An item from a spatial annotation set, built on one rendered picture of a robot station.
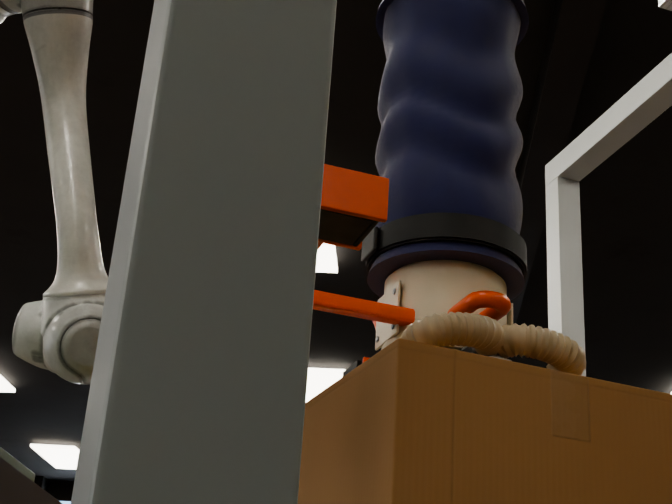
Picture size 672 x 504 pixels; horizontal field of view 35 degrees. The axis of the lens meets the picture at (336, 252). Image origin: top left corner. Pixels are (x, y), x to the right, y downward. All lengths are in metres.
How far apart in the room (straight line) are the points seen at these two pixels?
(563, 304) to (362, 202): 3.90
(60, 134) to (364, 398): 0.64
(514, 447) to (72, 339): 0.57
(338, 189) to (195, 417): 0.80
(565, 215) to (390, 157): 3.66
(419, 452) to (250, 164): 0.76
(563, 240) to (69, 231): 3.85
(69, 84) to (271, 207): 1.28
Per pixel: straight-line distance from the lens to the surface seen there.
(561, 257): 5.07
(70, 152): 1.54
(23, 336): 1.58
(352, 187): 1.11
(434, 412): 1.11
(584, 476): 1.18
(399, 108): 1.56
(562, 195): 5.22
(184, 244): 0.33
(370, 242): 1.47
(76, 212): 1.47
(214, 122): 0.36
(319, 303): 1.37
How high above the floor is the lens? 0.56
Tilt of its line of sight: 25 degrees up
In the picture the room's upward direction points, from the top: 4 degrees clockwise
